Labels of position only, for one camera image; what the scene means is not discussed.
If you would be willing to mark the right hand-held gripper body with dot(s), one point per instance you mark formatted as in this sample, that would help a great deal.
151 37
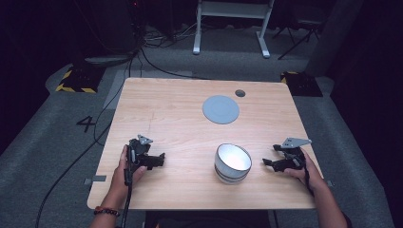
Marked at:
291 155

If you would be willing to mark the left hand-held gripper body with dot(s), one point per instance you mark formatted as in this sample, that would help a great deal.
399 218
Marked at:
141 155

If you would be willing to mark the person's right hand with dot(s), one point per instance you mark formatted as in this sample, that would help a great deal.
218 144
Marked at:
312 177

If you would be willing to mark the person's left hand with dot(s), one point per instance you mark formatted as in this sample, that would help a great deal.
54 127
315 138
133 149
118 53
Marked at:
119 182

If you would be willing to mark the grey tape strip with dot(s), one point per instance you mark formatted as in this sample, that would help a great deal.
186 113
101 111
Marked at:
95 179

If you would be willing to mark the grey table grommet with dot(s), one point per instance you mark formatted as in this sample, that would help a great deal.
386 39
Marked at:
240 93

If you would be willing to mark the grey round coaster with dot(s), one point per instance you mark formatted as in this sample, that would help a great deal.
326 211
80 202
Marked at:
220 109

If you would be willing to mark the yellow-black striped stand base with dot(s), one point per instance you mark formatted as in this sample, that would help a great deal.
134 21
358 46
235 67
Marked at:
79 80
302 84

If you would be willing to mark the person's dark clothing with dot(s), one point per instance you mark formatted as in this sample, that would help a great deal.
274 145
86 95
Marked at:
206 220

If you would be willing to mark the black tripod stand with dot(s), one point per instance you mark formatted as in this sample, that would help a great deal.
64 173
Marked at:
297 34

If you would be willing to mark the grey pillar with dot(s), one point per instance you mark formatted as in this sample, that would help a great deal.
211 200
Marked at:
335 38

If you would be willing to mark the white desk frame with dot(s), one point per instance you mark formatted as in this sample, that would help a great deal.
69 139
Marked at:
233 11

